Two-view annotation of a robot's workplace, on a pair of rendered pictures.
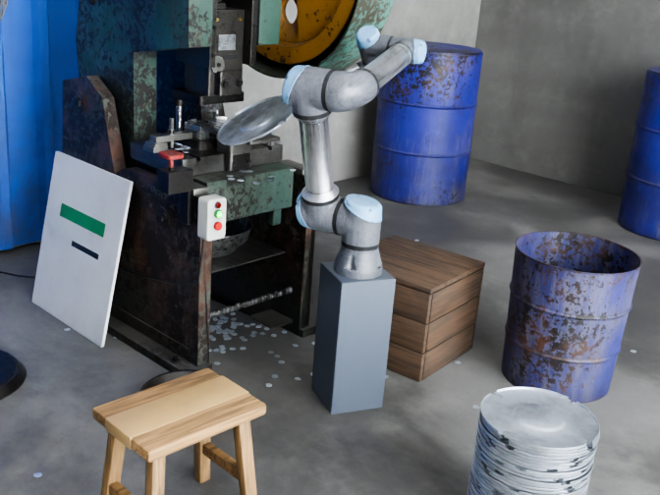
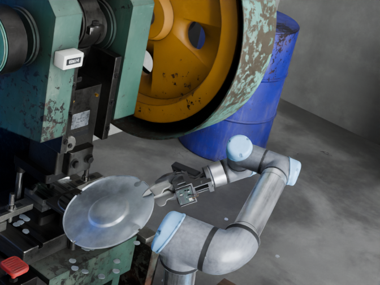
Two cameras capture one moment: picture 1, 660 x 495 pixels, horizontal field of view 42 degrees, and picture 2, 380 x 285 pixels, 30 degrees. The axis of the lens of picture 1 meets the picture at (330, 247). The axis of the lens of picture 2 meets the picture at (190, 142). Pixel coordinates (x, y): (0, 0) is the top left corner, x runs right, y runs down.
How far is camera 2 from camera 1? 118 cm
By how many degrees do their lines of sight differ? 11
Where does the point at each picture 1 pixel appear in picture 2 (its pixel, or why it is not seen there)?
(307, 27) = (163, 86)
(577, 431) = not seen: outside the picture
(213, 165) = (55, 246)
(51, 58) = not seen: outside the picture
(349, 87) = (230, 258)
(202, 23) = (58, 115)
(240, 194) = (81, 277)
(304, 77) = (181, 237)
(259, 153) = not seen: hidden behind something
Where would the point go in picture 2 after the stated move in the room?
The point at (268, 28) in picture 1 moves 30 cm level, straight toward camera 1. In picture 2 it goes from (125, 102) to (133, 148)
